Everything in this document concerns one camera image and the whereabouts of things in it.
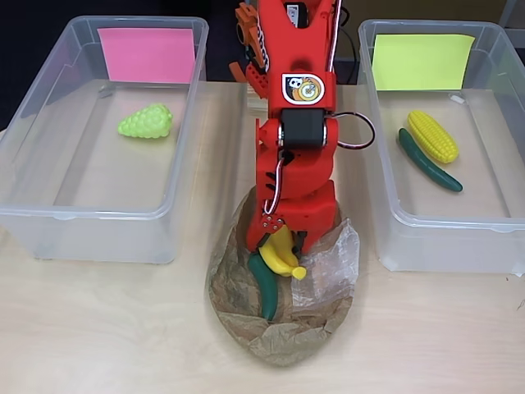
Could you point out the light green toy grapes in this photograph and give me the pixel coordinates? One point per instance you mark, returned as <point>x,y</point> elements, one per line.
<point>145,123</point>

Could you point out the yellow toy banana bunch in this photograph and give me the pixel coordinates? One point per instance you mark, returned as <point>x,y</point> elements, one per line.
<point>283,258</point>

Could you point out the yellow toy corn cob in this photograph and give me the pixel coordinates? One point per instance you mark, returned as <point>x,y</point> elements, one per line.
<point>432,137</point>

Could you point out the red robot arm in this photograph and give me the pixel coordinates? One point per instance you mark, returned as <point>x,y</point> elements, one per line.
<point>299,53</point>

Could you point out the clear plastic bin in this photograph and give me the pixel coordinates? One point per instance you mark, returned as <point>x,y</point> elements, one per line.
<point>82,238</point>
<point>451,246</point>

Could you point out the pink sticky note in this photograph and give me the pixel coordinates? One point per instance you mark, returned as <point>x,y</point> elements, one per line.
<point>147,55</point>

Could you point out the crumpled brown paper bag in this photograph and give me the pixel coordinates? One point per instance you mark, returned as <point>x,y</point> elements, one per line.
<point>283,344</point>

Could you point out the short green toy pepper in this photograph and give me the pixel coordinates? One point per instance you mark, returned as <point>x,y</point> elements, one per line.
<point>268,291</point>

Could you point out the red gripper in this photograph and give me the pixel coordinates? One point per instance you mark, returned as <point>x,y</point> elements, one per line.
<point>313,213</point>

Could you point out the orange printed part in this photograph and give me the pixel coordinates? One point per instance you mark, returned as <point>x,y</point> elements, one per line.
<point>251,39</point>

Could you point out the yellow sticky note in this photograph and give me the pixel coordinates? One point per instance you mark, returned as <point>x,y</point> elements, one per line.
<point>422,61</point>

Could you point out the long green toy cucumber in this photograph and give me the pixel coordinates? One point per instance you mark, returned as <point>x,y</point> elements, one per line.
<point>430,170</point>

